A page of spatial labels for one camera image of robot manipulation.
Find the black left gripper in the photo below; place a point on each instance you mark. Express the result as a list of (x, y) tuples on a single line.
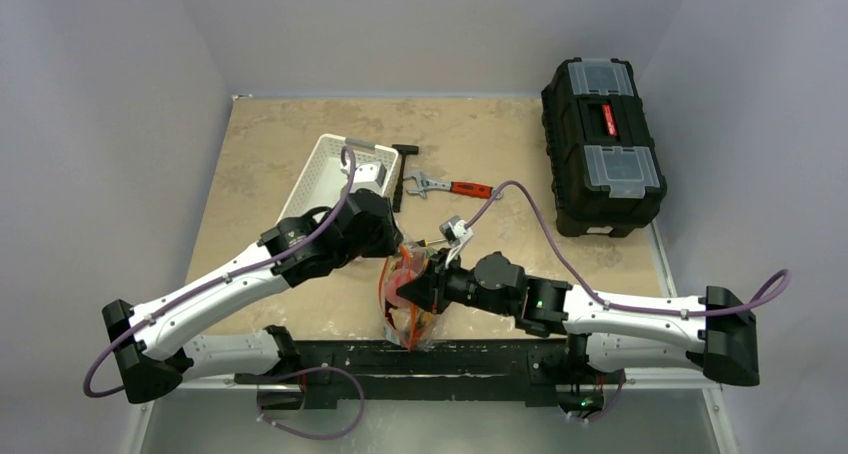
[(391, 237)]

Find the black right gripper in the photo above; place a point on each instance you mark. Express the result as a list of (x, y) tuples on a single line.
[(432, 287)]

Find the clear zip top bag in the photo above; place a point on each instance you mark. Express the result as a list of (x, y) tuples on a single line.
[(411, 328)]

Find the pink toy peach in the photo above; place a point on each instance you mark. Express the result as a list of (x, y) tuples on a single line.
[(394, 282)]

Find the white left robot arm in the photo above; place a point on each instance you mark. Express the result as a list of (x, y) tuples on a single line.
[(160, 344)]

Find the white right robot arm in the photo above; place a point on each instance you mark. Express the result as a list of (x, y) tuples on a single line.
[(607, 332)]

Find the yellow black screwdriver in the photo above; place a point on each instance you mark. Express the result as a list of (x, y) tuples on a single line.
[(430, 241)]

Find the white plastic basket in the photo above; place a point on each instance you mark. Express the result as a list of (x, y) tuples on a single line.
[(320, 182)]

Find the black hammer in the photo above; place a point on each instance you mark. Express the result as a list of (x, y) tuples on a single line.
[(404, 151)]

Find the black toolbox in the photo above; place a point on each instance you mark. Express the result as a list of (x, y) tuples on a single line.
[(606, 174)]

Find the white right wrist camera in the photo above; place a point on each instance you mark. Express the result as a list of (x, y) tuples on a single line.
[(458, 234)]

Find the red handled adjustable wrench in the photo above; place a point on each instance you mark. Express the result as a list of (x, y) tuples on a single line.
[(424, 184)]

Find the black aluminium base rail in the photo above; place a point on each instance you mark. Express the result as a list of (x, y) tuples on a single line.
[(538, 372)]

